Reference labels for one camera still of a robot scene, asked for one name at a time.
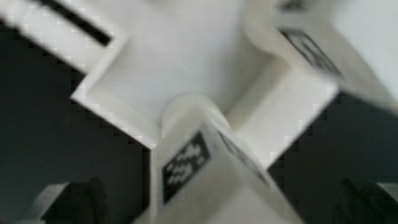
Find white chair leg with tag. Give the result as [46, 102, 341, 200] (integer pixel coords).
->
[131, 94, 303, 224]

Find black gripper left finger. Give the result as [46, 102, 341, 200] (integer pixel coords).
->
[23, 177, 110, 224]

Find white chair seat part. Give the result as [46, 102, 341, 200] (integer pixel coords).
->
[0, 0, 337, 163]

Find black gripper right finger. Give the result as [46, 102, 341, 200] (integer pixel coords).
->
[332, 179, 398, 224]

